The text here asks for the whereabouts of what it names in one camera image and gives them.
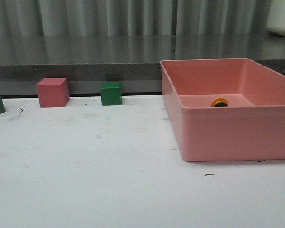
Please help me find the pink plastic bin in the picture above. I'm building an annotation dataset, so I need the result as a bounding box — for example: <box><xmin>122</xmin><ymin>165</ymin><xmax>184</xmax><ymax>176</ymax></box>
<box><xmin>160</xmin><ymin>58</ymin><xmax>285</xmax><ymax>162</ymax></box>

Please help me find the pink cube by counter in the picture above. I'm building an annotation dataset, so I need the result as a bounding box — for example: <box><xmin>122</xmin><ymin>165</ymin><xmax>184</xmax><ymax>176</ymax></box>
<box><xmin>36</xmin><ymin>78</ymin><xmax>70</xmax><ymax>108</ymax></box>

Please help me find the yellow push button switch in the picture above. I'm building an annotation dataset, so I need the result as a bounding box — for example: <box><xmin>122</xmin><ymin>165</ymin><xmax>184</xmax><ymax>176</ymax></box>
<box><xmin>211</xmin><ymin>97</ymin><xmax>228</xmax><ymax>107</ymax></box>

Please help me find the white appliance on counter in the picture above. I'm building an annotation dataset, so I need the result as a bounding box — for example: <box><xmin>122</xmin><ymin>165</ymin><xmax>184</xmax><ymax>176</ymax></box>
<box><xmin>266</xmin><ymin>0</ymin><xmax>285</xmax><ymax>37</ymax></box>

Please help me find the green cube centre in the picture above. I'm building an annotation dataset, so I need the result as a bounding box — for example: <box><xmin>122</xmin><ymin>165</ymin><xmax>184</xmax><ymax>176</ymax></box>
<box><xmin>101</xmin><ymin>82</ymin><xmax>122</xmax><ymax>106</ymax></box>

